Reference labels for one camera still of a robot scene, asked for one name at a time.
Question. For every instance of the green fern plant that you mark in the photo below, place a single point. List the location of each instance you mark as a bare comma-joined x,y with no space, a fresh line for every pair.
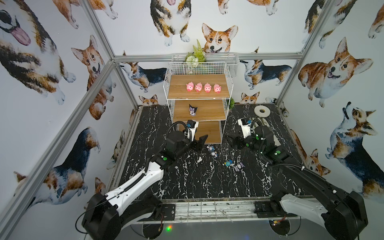
197,56

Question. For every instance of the black purple kuromi figure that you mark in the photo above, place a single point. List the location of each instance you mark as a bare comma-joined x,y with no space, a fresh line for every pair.
193,110
238,167

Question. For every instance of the white tape roll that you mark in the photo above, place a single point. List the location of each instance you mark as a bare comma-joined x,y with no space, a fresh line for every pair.
262,111

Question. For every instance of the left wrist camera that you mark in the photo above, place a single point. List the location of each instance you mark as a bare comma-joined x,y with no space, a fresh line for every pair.
192,128

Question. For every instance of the small potted green plant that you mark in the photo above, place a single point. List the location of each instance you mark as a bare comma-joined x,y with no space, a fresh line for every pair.
231,103

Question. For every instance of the pink pig toy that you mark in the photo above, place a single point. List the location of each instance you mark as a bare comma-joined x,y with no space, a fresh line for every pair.
207,88
217,88
198,87
190,86

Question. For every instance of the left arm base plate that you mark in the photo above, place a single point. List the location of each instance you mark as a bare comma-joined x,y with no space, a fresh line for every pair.
166,212

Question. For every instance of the white and grey work glove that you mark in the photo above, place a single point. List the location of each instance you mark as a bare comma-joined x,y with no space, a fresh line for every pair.
270,137

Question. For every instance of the white wire three-tier shelf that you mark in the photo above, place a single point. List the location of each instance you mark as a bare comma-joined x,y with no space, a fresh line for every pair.
212,109

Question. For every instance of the white wire wall basket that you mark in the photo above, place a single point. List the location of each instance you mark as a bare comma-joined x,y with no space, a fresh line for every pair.
210,63

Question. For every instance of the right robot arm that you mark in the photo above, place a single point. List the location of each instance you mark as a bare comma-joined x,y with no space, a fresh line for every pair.
342,214

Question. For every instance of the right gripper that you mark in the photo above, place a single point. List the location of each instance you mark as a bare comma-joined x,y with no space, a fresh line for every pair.
235,139

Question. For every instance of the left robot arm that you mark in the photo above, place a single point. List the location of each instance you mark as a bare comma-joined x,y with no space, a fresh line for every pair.
107,214

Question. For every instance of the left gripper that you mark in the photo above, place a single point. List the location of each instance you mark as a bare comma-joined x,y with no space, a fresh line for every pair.
198,142

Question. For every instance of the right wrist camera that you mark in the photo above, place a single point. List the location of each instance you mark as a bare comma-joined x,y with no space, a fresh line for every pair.
245,125

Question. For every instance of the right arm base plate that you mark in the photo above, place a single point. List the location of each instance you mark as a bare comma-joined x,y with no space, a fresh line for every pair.
270,209

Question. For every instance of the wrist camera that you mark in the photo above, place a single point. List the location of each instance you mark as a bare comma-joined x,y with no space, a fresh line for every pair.
245,125
192,128

